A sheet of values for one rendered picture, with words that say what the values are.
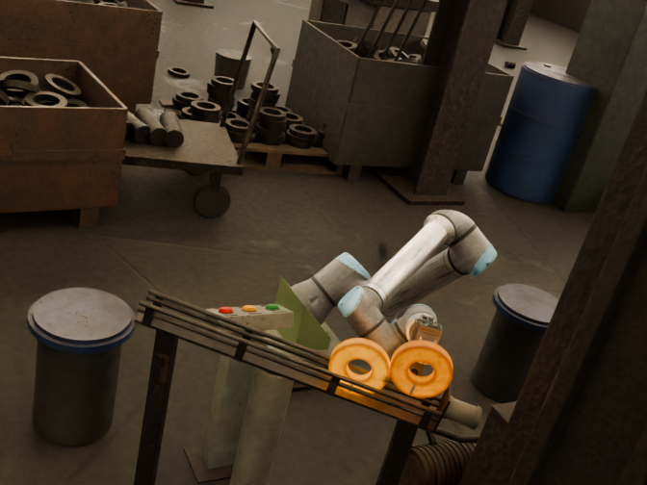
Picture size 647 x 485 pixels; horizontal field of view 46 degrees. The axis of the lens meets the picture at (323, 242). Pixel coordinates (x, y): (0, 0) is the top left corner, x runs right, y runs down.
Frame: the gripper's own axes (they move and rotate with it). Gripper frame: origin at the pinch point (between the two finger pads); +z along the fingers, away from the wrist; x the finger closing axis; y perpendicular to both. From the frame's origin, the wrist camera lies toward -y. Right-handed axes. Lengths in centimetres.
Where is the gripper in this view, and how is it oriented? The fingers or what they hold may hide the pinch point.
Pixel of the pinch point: (423, 362)
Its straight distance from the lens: 192.0
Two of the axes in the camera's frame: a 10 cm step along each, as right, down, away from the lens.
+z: -0.9, 1.5, -9.8
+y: 2.5, -9.5, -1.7
